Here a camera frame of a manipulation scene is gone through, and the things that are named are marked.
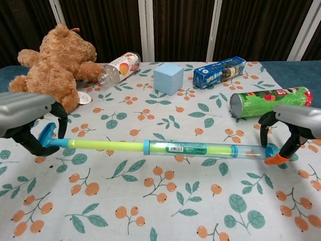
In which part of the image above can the green chips can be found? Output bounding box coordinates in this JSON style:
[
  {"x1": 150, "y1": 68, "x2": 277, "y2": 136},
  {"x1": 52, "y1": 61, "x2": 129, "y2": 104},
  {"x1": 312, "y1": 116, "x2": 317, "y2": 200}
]
[{"x1": 229, "y1": 86, "x2": 313, "y2": 118}]

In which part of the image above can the clear plastic drink bottle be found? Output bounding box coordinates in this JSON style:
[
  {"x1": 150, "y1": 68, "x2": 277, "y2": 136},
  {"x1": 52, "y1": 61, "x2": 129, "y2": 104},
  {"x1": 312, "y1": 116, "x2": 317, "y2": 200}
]
[{"x1": 97, "y1": 52, "x2": 141, "y2": 87}]

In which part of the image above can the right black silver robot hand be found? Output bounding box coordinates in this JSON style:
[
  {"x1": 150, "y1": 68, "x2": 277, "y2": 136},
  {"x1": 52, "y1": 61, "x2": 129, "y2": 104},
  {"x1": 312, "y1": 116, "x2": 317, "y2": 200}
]
[{"x1": 258, "y1": 104, "x2": 321, "y2": 166}]

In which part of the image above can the white partition frame post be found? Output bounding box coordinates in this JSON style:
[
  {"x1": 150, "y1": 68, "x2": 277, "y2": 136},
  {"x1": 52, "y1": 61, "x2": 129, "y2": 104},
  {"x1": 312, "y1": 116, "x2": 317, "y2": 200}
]
[
  {"x1": 137, "y1": 0, "x2": 155, "y2": 63},
  {"x1": 287, "y1": 0, "x2": 321, "y2": 61},
  {"x1": 206, "y1": 0, "x2": 223, "y2": 63},
  {"x1": 49, "y1": 0, "x2": 64, "y2": 26}
]

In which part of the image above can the light blue cube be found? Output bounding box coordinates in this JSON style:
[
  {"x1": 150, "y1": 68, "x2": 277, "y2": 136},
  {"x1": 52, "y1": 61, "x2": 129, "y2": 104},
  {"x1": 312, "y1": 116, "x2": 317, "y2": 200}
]
[{"x1": 153, "y1": 62, "x2": 185, "y2": 96}]

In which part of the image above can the floral tablecloth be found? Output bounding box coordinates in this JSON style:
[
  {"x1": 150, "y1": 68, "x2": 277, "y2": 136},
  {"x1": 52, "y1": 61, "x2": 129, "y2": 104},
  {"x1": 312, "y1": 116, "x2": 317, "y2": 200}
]
[{"x1": 0, "y1": 61, "x2": 321, "y2": 241}]

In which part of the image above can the teal toy wand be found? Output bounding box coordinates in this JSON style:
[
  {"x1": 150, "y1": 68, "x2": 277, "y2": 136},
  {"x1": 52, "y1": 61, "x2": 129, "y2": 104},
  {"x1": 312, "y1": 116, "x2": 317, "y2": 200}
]
[{"x1": 38, "y1": 123, "x2": 280, "y2": 161}]

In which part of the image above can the blue cookie package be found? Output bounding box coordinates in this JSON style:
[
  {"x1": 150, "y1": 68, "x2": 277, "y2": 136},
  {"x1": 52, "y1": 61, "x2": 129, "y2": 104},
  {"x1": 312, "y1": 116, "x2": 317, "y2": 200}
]
[{"x1": 193, "y1": 56, "x2": 247, "y2": 90}]

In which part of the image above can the brown teddy bear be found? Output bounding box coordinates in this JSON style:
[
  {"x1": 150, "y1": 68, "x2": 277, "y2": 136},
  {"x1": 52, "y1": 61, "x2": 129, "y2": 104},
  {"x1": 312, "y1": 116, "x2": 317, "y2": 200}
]
[{"x1": 9, "y1": 24, "x2": 106, "y2": 113}]

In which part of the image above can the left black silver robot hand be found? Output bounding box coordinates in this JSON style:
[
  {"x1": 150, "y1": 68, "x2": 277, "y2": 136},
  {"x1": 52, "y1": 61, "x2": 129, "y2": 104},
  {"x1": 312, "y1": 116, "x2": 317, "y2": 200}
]
[{"x1": 0, "y1": 91, "x2": 69, "y2": 157}]

